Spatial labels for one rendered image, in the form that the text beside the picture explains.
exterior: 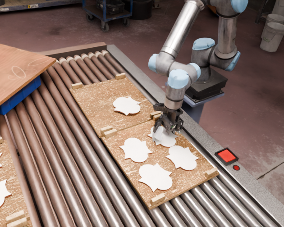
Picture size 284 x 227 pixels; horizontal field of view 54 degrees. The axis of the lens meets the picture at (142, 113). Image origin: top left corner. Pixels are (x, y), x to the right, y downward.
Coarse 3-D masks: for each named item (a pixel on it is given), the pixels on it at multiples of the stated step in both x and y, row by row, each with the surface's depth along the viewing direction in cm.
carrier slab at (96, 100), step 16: (112, 80) 165; (128, 80) 166; (80, 96) 150; (96, 96) 151; (112, 96) 152; (128, 96) 154; (144, 96) 155; (96, 112) 141; (112, 112) 142; (144, 112) 144; (96, 128) 132
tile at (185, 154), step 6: (174, 150) 124; (180, 150) 124; (186, 150) 124; (168, 156) 121; (174, 156) 121; (180, 156) 121; (186, 156) 122; (192, 156) 122; (174, 162) 119; (180, 162) 119; (186, 162) 119; (192, 162) 119; (186, 168) 116; (192, 168) 117
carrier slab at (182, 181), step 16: (128, 128) 134; (144, 128) 135; (112, 144) 125; (176, 144) 128; (128, 160) 118; (160, 160) 120; (128, 176) 112; (176, 176) 114; (192, 176) 115; (144, 192) 107; (160, 192) 107; (176, 192) 108
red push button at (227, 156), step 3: (225, 150) 129; (219, 153) 127; (222, 153) 127; (225, 153) 127; (228, 153) 128; (222, 156) 126; (225, 156) 126; (228, 156) 126; (231, 156) 126; (225, 159) 124; (228, 159) 125; (231, 159) 125
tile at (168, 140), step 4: (152, 128) 134; (164, 128) 135; (152, 132) 132; (164, 132) 132; (148, 136) 130; (164, 136) 130; (168, 136) 130; (172, 136) 131; (176, 136) 131; (156, 140) 128; (164, 140) 128; (168, 140) 129; (172, 140) 129; (156, 144) 126; (160, 144) 127; (164, 144) 126; (168, 144) 127; (172, 144) 127
